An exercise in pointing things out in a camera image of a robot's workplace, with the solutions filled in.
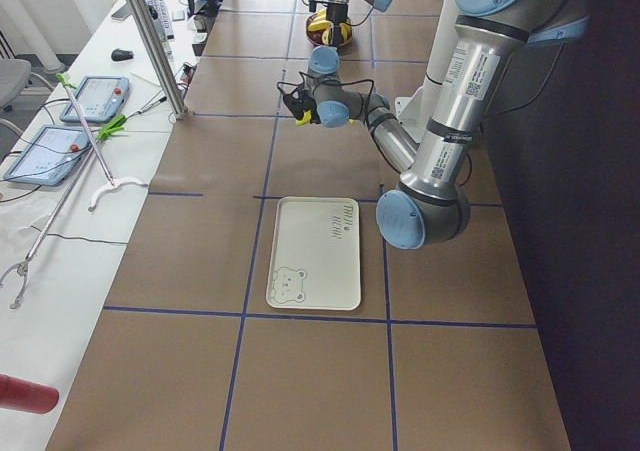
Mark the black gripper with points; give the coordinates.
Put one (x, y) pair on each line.
(301, 105)
(337, 12)

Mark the brown wicker basket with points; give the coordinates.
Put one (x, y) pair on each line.
(315, 38)

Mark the curved yellow banana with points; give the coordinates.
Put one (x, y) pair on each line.
(326, 36)

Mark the long yellow banana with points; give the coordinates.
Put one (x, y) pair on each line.
(317, 23)

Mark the black orange connector box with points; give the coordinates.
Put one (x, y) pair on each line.
(188, 72)

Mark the cream bear tray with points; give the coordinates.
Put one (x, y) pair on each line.
(315, 255)

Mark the black computer mouse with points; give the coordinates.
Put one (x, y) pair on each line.
(119, 55)

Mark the green clamp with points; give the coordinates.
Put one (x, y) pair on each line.
(106, 130)

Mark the far blue teach pendant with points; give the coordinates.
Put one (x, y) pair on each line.
(101, 97)

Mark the blue teach pendant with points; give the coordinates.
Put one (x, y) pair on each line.
(49, 157)
(101, 97)

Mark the near blue teach pendant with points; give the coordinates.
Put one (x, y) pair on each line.
(49, 157)

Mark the red cylinder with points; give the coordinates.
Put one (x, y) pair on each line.
(27, 396)

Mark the aluminium frame post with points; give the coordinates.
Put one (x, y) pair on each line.
(158, 57)

